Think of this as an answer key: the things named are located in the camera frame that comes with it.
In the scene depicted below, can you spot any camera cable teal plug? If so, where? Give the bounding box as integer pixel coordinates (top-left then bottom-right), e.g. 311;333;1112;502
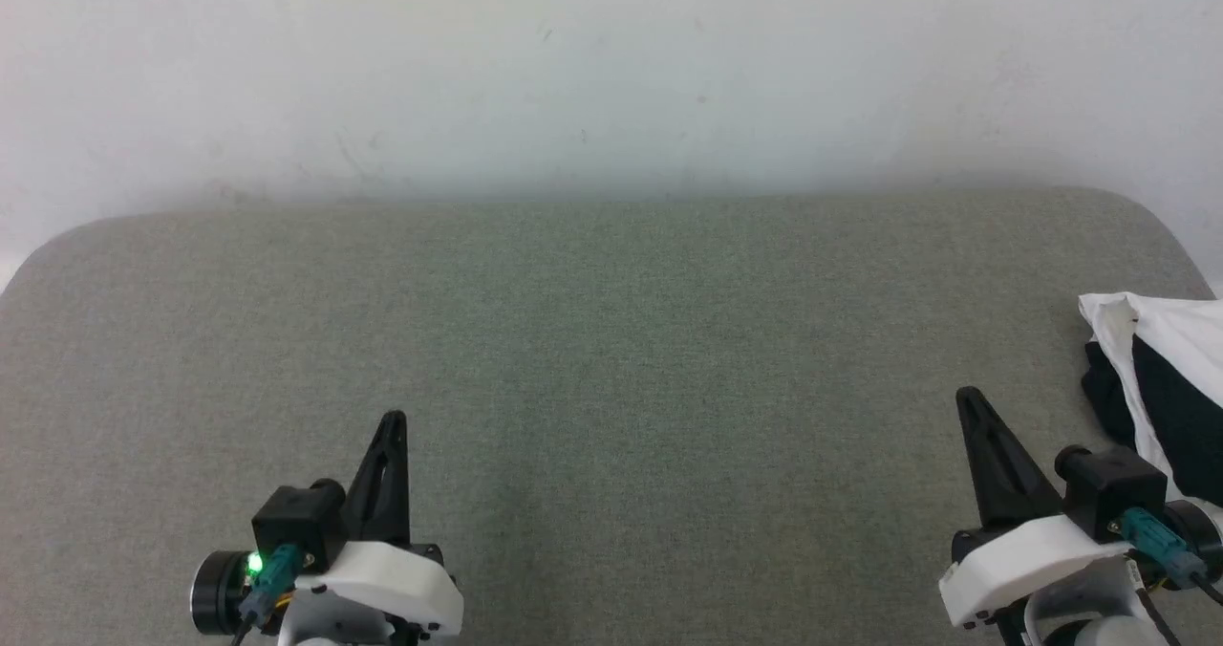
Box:
1111;507;1223;609
232;543;305;646

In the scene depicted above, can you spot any grey fabric sofa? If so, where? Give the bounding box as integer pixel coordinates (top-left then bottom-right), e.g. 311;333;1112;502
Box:
0;185;1223;646

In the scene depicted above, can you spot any left camera cable teal plug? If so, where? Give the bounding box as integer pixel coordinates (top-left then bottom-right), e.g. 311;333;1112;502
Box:
232;543;305;646

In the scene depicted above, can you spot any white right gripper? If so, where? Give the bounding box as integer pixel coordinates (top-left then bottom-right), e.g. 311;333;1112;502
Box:
938;386;1134;629

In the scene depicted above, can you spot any right camera cable teal plug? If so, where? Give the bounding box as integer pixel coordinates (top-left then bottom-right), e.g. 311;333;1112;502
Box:
1111;507;1223;609

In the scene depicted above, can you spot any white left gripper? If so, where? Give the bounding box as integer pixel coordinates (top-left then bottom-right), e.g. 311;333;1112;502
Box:
294;410;465;640

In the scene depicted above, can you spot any cream and black raglan shirt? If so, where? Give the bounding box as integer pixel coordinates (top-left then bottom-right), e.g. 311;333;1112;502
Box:
1078;291;1223;509

